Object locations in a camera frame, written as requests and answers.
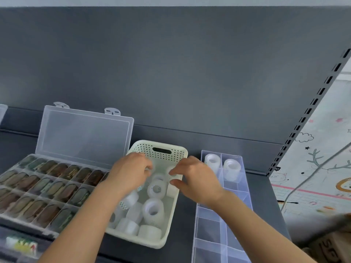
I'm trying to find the person's left hand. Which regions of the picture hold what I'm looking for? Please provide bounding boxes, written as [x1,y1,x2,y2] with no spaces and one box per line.
[105,152,154,196]

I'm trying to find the person's right hand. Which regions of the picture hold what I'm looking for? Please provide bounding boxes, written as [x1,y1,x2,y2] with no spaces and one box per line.
[168,156,226,207]

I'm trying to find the person's left forearm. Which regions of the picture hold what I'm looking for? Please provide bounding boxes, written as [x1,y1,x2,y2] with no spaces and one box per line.
[37,182,129,263]

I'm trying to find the person's right forearm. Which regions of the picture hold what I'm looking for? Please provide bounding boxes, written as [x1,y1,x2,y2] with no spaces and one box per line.
[210,189,318,263]

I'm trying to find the white perforated plastic basket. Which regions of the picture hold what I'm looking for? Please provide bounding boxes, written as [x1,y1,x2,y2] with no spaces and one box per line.
[105,140,189,249]

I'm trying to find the pile of clear tape rolls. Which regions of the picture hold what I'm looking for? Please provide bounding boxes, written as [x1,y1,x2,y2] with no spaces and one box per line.
[110,165,180,241]

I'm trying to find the single clear tape roll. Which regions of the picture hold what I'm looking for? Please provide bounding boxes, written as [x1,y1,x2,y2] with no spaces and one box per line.
[204,154,222,173]
[223,159,241,182]

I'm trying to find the clear acrylic divider tray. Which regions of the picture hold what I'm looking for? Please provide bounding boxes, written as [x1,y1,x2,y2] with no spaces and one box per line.
[191,150,254,263]

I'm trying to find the clear lidded compartment box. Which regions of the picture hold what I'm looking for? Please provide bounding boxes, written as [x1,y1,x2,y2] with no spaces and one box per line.
[0,102,135,241]

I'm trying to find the dark gray shelf back panel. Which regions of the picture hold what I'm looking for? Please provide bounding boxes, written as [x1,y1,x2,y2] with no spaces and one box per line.
[0,7,351,176]

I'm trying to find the rows of patterned tape rolls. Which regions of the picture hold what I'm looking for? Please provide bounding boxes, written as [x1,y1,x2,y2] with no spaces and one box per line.
[0,155,110,233]

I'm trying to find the green yellow labelled packet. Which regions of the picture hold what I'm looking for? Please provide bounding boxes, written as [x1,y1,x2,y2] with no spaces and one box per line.
[5,236,38,256]

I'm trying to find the cartoon print play mat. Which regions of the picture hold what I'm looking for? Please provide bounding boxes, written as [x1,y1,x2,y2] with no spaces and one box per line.
[270,74,351,244]

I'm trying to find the slotted dark shelf upright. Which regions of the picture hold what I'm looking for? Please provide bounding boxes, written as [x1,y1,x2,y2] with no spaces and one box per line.
[267,48,351,177]

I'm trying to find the brown cardboard box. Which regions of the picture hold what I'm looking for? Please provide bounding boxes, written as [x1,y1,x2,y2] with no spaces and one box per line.
[302,232,351,263]

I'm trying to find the thin gray cable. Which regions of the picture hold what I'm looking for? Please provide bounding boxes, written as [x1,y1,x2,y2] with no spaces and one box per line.
[284,142,351,206]

